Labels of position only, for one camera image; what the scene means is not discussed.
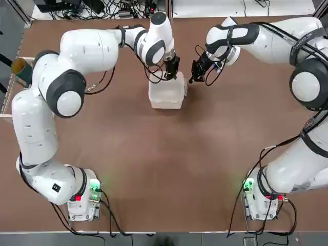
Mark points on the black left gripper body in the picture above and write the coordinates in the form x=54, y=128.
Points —
x=172, y=63

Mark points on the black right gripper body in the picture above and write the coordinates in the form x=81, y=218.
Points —
x=206, y=61

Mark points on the translucent white box lid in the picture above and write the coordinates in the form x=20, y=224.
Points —
x=166, y=87

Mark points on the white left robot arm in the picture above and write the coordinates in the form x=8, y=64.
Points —
x=84, y=51

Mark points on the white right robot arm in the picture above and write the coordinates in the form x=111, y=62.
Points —
x=282, y=43

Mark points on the translucent white preservation box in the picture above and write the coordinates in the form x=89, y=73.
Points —
x=166, y=105

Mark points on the grey floor box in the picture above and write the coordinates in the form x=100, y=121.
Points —
x=249, y=241

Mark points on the grey power strip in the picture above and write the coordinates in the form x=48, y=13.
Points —
x=125, y=14

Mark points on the white desk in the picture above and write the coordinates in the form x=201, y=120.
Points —
x=282, y=9
x=87, y=15

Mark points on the black desktop device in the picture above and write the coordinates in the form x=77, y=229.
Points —
x=59, y=5

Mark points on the teal mug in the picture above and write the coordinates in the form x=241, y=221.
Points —
x=24, y=74

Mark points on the aluminium frame post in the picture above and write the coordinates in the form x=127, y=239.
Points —
x=169, y=9

